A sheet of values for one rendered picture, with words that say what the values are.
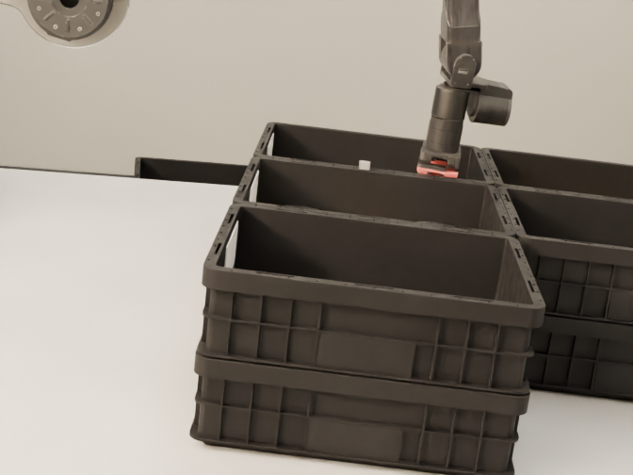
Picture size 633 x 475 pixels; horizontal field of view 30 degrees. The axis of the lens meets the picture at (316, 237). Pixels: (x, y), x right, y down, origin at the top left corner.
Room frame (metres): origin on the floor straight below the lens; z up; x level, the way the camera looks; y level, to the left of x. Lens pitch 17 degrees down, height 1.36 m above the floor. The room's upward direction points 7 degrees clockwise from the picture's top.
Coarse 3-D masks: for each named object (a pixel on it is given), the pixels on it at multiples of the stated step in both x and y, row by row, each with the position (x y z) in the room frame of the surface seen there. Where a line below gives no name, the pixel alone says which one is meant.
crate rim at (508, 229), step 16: (256, 160) 1.85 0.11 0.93; (272, 160) 1.87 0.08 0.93; (288, 160) 1.87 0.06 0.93; (384, 176) 1.86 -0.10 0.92; (400, 176) 1.86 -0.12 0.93; (416, 176) 1.87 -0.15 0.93; (240, 192) 1.64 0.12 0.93; (496, 192) 1.82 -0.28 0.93; (288, 208) 1.58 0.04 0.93; (304, 208) 1.59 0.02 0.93; (496, 208) 1.72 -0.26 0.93; (432, 224) 1.59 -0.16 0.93
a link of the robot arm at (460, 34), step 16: (448, 0) 1.91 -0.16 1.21; (464, 0) 1.91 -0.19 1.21; (448, 16) 1.91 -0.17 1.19; (464, 16) 1.91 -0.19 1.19; (448, 32) 1.91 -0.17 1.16; (464, 32) 1.91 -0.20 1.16; (448, 48) 1.91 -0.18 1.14; (464, 48) 1.92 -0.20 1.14; (480, 48) 1.92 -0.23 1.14; (448, 64) 1.92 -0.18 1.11; (480, 64) 1.92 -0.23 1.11
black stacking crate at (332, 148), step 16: (288, 128) 2.17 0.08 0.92; (288, 144) 2.17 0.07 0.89; (304, 144) 2.17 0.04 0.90; (320, 144) 2.17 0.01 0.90; (336, 144) 2.16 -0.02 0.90; (352, 144) 2.16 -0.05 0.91; (368, 144) 2.16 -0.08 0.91; (384, 144) 2.16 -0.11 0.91; (400, 144) 2.16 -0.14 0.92; (416, 144) 2.16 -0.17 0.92; (320, 160) 2.17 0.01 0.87; (336, 160) 2.16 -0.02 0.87; (352, 160) 2.16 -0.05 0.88; (368, 160) 2.16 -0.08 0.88; (384, 160) 2.16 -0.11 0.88; (400, 160) 2.16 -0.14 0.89; (416, 160) 2.16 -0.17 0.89; (464, 160) 2.16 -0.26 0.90; (464, 176) 2.16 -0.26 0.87; (480, 176) 1.97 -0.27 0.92
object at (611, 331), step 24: (552, 336) 1.58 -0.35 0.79; (576, 336) 1.58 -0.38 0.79; (600, 336) 1.58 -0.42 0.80; (624, 336) 1.57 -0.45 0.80; (552, 360) 1.59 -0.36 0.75; (576, 360) 1.59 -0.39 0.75; (600, 360) 1.58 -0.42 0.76; (624, 360) 1.59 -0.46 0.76; (528, 384) 1.58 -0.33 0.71; (552, 384) 1.58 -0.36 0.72; (576, 384) 1.59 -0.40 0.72; (600, 384) 1.58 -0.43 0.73; (624, 384) 1.58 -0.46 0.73
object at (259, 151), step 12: (264, 132) 2.07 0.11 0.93; (324, 132) 2.17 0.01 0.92; (336, 132) 2.17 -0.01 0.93; (348, 132) 2.17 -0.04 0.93; (360, 132) 2.18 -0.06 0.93; (264, 144) 1.97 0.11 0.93; (264, 156) 1.88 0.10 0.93; (276, 156) 1.89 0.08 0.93; (480, 156) 2.08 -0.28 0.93; (372, 168) 1.89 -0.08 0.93; (480, 168) 1.99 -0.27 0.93; (468, 180) 1.88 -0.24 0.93; (492, 180) 1.90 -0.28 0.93
